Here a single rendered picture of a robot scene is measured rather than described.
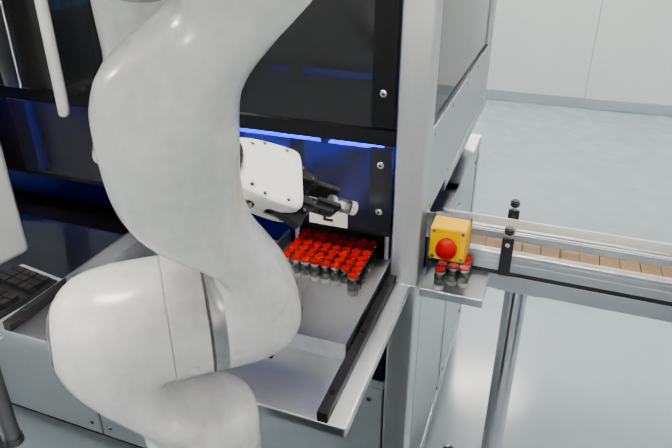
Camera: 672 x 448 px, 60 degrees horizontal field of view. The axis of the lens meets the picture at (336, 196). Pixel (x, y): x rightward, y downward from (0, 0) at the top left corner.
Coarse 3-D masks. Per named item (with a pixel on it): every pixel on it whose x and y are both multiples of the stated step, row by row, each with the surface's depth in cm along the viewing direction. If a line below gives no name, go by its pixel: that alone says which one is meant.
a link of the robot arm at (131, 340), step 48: (96, 288) 50; (144, 288) 51; (192, 288) 52; (48, 336) 50; (96, 336) 49; (144, 336) 50; (192, 336) 51; (96, 384) 49; (144, 384) 51; (192, 384) 60; (240, 384) 63; (144, 432) 53; (192, 432) 56; (240, 432) 59
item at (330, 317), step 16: (288, 240) 135; (384, 272) 119; (304, 288) 120; (320, 288) 120; (336, 288) 120; (368, 288) 120; (304, 304) 115; (320, 304) 115; (336, 304) 115; (352, 304) 115; (368, 304) 110; (304, 320) 110; (320, 320) 110; (336, 320) 110; (352, 320) 110; (304, 336) 101; (320, 336) 106; (336, 336) 106; (352, 336) 102; (320, 352) 101; (336, 352) 100
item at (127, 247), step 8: (128, 232) 134; (120, 240) 131; (128, 240) 134; (136, 240) 137; (112, 248) 129; (120, 248) 132; (128, 248) 134; (136, 248) 134; (144, 248) 134; (96, 256) 125; (104, 256) 127; (112, 256) 130; (120, 256) 131; (128, 256) 131; (136, 256) 131; (144, 256) 131; (88, 264) 123; (96, 264) 125; (104, 264) 127; (72, 272) 119; (80, 272) 121
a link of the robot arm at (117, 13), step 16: (96, 0) 50; (112, 0) 49; (128, 0) 48; (144, 0) 48; (160, 0) 49; (96, 16) 52; (112, 16) 50; (128, 16) 50; (144, 16) 50; (112, 32) 52; (128, 32) 51; (112, 48) 54
